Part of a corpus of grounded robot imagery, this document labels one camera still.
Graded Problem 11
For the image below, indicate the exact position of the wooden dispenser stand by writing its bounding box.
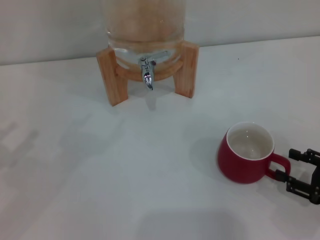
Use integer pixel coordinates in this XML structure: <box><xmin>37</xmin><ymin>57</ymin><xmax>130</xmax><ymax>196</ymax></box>
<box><xmin>96</xmin><ymin>40</ymin><xmax>200</xmax><ymax>108</ymax></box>

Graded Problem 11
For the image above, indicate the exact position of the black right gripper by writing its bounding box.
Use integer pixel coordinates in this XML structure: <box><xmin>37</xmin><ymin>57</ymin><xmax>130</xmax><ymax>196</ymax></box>
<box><xmin>273</xmin><ymin>148</ymin><xmax>320</xmax><ymax>206</ymax></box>

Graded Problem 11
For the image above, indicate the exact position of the chrome faucet with lever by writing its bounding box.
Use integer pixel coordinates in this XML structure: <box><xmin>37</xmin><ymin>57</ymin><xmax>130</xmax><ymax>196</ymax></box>
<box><xmin>138</xmin><ymin>56</ymin><xmax>158</xmax><ymax>92</ymax></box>

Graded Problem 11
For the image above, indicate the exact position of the glass water dispenser jar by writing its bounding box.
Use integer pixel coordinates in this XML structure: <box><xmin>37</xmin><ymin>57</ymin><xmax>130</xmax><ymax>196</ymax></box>
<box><xmin>103</xmin><ymin>0</ymin><xmax>187</xmax><ymax>77</ymax></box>

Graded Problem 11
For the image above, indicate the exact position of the red cup white inside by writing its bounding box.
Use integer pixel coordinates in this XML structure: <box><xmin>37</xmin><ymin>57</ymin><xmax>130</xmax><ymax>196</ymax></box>
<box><xmin>216</xmin><ymin>121</ymin><xmax>292</xmax><ymax>185</ymax></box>

